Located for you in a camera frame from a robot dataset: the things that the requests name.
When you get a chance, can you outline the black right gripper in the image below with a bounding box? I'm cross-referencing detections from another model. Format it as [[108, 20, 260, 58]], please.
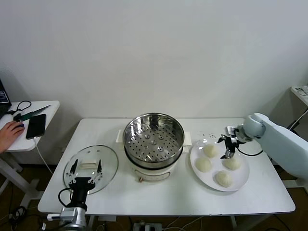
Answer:
[[217, 134, 242, 160]]

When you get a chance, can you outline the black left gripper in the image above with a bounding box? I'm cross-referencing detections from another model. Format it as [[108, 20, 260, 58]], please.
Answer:
[[65, 158, 104, 210]]

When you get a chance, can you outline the white steamed baozi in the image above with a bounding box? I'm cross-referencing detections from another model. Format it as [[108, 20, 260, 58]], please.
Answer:
[[215, 170, 234, 188], [223, 156, 242, 171], [195, 157, 212, 173], [203, 144, 218, 158]]

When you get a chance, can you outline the glass lid with cream handle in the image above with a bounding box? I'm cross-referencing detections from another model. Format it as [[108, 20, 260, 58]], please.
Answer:
[[63, 144, 119, 195]]

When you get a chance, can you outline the stainless steel steamer basket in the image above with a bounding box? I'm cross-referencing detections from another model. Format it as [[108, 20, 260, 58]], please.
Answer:
[[116, 112, 192, 169]]

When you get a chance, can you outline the person's bare hand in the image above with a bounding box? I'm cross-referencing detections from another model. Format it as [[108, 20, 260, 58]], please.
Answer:
[[0, 121, 26, 154]]

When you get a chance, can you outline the white round plate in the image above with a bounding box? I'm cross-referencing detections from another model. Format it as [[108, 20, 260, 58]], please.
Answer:
[[190, 139, 250, 192]]

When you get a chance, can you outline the cream electric cooker base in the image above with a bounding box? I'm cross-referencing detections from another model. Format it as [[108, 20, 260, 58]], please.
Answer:
[[124, 144, 190, 183]]

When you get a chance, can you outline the black smartphone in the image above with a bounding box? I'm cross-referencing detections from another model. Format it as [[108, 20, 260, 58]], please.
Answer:
[[26, 114, 47, 140]]

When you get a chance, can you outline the white side table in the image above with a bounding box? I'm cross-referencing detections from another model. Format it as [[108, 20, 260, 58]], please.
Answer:
[[0, 100, 60, 210]]

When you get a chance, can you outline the white shelf table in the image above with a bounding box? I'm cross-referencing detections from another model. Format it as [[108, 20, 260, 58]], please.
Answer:
[[290, 85, 308, 106]]

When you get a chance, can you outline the black laptop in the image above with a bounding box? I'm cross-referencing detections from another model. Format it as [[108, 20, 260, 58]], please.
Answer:
[[0, 78, 12, 118]]

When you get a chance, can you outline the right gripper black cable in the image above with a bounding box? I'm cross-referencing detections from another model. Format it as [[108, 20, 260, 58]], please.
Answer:
[[237, 146, 264, 157]]

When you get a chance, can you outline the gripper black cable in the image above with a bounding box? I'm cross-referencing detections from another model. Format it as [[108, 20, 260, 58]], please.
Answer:
[[237, 146, 264, 157], [58, 187, 73, 210]]

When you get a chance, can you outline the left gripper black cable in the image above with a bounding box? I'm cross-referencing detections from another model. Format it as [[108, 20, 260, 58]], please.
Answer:
[[58, 187, 73, 210]]

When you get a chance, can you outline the white charging cable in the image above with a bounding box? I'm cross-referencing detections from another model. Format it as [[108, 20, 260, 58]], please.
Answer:
[[33, 137, 53, 175]]

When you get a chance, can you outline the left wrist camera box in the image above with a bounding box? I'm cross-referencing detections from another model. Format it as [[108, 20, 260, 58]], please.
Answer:
[[47, 208, 87, 224]]

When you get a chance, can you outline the black wall power cable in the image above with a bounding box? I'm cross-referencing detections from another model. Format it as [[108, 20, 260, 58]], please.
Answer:
[[285, 113, 308, 132]]

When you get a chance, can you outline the white floor cable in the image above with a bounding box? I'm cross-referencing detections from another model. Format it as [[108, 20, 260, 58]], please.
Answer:
[[166, 216, 204, 231]]

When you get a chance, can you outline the black floor cable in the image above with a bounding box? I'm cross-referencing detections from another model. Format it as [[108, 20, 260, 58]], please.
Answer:
[[8, 205, 43, 231]]

